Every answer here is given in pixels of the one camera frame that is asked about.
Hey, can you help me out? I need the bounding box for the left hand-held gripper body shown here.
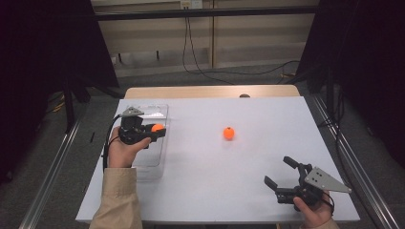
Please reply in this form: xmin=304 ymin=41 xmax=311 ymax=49
xmin=117 ymin=107 xmax=154 ymax=150

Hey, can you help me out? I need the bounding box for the black curtain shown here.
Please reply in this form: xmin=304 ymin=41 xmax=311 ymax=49
xmin=295 ymin=0 xmax=405 ymax=170
xmin=0 ymin=0 xmax=120 ymax=185

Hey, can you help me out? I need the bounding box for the metal floor rail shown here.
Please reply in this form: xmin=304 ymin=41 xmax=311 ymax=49
xmin=18 ymin=115 xmax=83 ymax=229
xmin=309 ymin=94 xmax=394 ymax=229

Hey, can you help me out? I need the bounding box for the white board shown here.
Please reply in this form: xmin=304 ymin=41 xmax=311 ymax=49
xmin=75 ymin=96 xmax=361 ymax=223

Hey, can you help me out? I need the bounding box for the white wall outlet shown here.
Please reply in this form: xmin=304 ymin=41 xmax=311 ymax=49
xmin=180 ymin=0 xmax=203 ymax=10

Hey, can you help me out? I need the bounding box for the person's right hand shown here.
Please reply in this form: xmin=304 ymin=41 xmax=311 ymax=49
xmin=292 ymin=190 xmax=335 ymax=229

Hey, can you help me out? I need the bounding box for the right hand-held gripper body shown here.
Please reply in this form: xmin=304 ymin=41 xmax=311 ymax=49
xmin=275 ymin=162 xmax=352 ymax=208

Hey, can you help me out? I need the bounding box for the orange ball with black print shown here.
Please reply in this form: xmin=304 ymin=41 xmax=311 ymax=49
xmin=223 ymin=126 xmax=236 ymax=141

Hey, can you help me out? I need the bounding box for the wooden table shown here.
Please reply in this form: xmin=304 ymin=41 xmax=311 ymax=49
xmin=123 ymin=84 xmax=301 ymax=100

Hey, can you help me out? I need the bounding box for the black hanging cable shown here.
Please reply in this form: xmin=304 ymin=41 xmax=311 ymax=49
xmin=186 ymin=17 xmax=301 ymax=77
xmin=181 ymin=15 xmax=237 ymax=86

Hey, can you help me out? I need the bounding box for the person's left hand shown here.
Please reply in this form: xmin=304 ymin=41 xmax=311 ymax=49
xmin=107 ymin=126 xmax=152 ymax=170

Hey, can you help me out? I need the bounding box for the black stand leg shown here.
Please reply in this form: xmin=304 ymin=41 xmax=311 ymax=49
xmin=61 ymin=77 xmax=78 ymax=135

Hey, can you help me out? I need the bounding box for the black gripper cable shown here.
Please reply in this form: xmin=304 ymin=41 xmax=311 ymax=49
xmin=322 ymin=190 xmax=336 ymax=218
xmin=101 ymin=114 xmax=123 ymax=175

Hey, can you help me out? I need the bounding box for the black horizontal bar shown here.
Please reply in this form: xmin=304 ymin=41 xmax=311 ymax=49
xmin=95 ymin=5 xmax=319 ymax=22

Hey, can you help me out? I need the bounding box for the clear plastic tray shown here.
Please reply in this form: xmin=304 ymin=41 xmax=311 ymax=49
xmin=109 ymin=104 xmax=171 ymax=182

